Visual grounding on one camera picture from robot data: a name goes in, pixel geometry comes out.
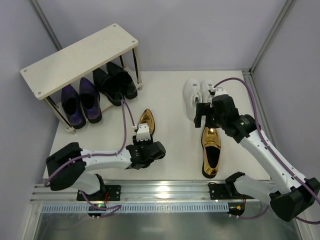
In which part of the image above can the aluminium frame post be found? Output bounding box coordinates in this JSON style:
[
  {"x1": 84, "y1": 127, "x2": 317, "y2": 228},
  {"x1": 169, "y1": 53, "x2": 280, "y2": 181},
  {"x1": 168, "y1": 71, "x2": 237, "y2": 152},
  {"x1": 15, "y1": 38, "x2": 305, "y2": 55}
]
[
  {"x1": 29, "y1": 0, "x2": 63, "y2": 51},
  {"x1": 249, "y1": 0, "x2": 297, "y2": 75}
]

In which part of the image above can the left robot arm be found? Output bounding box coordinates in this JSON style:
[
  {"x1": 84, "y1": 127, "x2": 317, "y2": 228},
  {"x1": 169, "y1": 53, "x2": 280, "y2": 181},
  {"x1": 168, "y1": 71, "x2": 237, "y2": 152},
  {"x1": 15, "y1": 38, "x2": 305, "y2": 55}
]
[{"x1": 44, "y1": 141, "x2": 166, "y2": 196}]

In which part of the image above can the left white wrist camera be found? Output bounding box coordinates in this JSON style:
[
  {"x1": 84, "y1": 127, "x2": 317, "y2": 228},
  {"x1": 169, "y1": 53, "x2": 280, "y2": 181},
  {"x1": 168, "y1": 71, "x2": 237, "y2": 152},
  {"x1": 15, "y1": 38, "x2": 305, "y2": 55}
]
[{"x1": 132, "y1": 123, "x2": 151, "y2": 142}]

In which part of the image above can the right black controller board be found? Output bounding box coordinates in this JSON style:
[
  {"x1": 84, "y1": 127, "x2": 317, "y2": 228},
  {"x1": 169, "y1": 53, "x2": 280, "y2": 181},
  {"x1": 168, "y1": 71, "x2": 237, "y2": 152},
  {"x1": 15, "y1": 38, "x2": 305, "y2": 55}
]
[{"x1": 227, "y1": 204, "x2": 245, "y2": 217}]

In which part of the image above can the black mounting plate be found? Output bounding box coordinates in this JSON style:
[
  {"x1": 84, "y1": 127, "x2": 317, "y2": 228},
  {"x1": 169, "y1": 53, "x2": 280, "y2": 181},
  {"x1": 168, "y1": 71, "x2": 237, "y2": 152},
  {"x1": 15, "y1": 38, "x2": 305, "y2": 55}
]
[
  {"x1": 83, "y1": 184, "x2": 121, "y2": 202},
  {"x1": 208, "y1": 182, "x2": 253, "y2": 200}
]

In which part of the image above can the right aluminium floor rail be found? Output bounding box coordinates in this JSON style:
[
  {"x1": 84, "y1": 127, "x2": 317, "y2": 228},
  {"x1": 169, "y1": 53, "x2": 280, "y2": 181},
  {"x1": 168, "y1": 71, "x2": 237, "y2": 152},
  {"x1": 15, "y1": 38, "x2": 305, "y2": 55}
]
[{"x1": 241, "y1": 69, "x2": 275, "y2": 145}]

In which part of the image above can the gold loafer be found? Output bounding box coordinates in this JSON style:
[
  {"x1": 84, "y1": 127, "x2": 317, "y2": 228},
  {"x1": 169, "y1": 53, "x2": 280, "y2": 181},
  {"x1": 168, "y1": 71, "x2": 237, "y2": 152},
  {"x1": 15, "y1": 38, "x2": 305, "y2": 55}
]
[
  {"x1": 138, "y1": 108, "x2": 156, "y2": 136},
  {"x1": 201, "y1": 127, "x2": 222, "y2": 179}
]

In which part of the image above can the white two-tier shoe shelf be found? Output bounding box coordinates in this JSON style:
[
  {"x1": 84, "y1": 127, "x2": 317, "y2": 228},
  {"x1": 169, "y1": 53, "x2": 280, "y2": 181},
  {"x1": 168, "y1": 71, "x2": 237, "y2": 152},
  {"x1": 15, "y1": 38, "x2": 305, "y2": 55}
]
[{"x1": 20, "y1": 23, "x2": 143, "y2": 134}]

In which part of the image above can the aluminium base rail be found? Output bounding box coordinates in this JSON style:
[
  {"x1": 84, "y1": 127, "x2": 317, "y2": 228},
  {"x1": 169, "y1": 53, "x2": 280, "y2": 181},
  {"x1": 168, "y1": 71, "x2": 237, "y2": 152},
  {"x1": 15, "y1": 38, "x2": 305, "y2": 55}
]
[{"x1": 29, "y1": 180, "x2": 276, "y2": 204}]

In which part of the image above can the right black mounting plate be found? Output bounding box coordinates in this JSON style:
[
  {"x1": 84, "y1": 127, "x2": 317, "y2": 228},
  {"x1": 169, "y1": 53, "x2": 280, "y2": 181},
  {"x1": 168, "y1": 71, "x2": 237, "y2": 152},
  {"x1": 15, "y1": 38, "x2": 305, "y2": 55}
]
[{"x1": 208, "y1": 182, "x2": 253, "y2": 200}]

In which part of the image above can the slotted grey cable duct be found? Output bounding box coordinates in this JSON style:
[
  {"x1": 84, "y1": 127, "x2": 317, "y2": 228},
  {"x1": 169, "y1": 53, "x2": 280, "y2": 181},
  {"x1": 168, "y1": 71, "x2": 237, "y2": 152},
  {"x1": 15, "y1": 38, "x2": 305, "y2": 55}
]
[{"x1": 40, "y1": 201, "x2": 229, "y2": 214}]

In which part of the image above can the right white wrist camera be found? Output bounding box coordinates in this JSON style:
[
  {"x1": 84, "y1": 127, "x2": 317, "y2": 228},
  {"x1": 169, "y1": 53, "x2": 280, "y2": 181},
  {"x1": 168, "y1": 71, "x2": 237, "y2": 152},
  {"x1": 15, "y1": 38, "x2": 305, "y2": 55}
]
[{"x1": 208, "y1": 86, "x2": 228, "y2": 98}]

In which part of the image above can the purple loafer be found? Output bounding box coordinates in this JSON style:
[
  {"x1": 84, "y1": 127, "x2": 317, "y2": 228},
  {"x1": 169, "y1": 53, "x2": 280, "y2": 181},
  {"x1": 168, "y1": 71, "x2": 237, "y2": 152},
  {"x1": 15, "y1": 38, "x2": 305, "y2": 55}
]
[
  {"x1": 79, "y1": 77, "x2": 102, "y2": 124},
  {"x1": 61, "y1": 84, "x2": 86, "y2": 130}
]

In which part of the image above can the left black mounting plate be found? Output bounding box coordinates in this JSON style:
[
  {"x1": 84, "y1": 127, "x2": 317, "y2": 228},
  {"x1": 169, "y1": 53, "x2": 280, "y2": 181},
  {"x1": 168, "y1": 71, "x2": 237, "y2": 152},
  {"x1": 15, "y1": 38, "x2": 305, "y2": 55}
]
[{"x1": 83, "y1": 184, "x2": 121, "y2": 202}]

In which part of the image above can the black controller board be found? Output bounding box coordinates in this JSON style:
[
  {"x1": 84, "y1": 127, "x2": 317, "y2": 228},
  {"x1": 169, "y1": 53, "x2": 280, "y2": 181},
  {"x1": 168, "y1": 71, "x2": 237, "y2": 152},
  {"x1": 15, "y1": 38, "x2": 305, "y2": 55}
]
[
  {"x1": 227, "y1": 204, "x2": 245, "y2": 217},
  {"x1": 87, "y1": 203, "x2": 106, "y2": 220}
]

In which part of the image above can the white sneaker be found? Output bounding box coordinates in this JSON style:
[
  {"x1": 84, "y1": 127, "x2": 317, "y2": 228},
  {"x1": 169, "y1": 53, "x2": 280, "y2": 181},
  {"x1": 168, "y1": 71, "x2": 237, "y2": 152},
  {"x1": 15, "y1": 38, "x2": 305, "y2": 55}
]
[
  {"x1": 182, "y1": 78, "x2": 203, "y2": 121},
  {"x1": 200, "y1": 79, "x2": 214, "y2": 103}
]

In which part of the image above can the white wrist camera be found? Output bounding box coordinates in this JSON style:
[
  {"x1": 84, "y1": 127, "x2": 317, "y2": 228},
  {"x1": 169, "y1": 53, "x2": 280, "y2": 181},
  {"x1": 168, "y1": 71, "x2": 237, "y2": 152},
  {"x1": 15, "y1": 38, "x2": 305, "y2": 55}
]
[
  {"x1": 132, "y1": 123, "x2": 151, "y2": 142},
  {"x1": 208, "y1": 86, "x2": 228, "y2": 98}
]

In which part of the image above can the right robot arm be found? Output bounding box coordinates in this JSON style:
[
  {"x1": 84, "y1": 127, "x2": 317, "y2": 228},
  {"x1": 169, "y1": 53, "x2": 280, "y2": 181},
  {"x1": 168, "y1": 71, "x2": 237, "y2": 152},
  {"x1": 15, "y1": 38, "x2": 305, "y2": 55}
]
[{"x1": 194, "y1": 94, "x2": 320, "y2": 222}]

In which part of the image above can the right aluminium frame post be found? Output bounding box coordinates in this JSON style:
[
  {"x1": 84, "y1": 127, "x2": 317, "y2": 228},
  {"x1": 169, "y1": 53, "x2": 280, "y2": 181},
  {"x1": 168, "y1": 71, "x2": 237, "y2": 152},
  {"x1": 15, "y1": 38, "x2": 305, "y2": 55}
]
[{"x1": 249, "y1": 0, "x2": 297, "y2": 75}]

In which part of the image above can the left black controller board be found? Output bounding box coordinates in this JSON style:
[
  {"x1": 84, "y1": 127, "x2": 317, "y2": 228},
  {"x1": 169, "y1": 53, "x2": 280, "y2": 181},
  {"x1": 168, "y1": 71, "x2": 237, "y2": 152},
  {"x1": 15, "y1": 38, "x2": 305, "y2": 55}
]
[{"x1": 87, "y1": 203, "x2": 106, "y2": 220}]

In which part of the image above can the left aluminium frame post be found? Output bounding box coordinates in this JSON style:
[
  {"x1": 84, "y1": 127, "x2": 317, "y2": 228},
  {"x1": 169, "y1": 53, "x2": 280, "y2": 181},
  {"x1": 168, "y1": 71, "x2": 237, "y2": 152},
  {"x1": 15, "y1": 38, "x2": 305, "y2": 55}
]
[{"x1": 29, "y1": 0, "x2": 63, "y2": 51}]

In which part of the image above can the black loafer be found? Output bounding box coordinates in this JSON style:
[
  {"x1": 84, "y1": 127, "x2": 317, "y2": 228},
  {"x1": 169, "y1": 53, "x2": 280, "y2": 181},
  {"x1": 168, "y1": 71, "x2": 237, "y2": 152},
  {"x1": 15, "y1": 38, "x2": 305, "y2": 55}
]
[
  {"x1": 106, "y1": 62, "x2": 138, "y2": 100},
  {"x1": 92, "y1": 68, "x2": 124, "y2": 107}
]

